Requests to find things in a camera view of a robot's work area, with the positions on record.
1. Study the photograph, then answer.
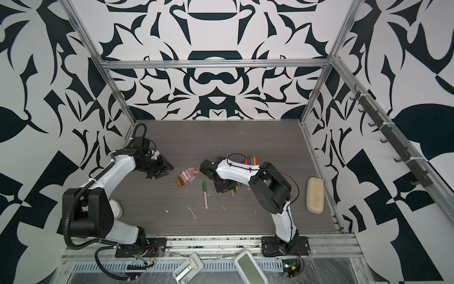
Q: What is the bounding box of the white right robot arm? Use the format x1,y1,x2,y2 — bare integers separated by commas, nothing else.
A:
200,156,297,244

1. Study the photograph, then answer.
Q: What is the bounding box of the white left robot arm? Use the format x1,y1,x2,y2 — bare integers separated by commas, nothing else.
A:
60,137,174,250

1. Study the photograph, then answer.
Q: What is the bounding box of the grey screen device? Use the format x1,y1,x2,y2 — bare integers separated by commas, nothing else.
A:
234,250,268,284

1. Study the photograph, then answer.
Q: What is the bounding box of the small circuit board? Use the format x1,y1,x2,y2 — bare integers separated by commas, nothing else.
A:
282,257,305,278

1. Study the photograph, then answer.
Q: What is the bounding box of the black wall hook rail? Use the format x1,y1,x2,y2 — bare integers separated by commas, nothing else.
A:
351,85,433,188

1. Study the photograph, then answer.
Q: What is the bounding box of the white handheld device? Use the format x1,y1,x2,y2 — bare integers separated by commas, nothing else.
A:
173,253,204,284

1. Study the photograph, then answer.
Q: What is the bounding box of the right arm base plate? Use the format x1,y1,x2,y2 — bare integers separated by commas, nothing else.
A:
261,235,310,257

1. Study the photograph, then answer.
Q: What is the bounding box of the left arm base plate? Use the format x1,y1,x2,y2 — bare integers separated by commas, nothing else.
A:
115,237,167,258

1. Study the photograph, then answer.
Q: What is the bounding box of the green cap pink marker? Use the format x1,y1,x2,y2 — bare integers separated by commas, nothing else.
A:
202,181,208,209

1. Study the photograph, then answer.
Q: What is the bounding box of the beige sponge block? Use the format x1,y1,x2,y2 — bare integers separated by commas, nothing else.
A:
306,177,325,214

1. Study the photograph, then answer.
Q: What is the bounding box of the black corrugated cable conduit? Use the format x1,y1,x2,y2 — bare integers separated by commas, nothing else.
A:
61,122,157,281

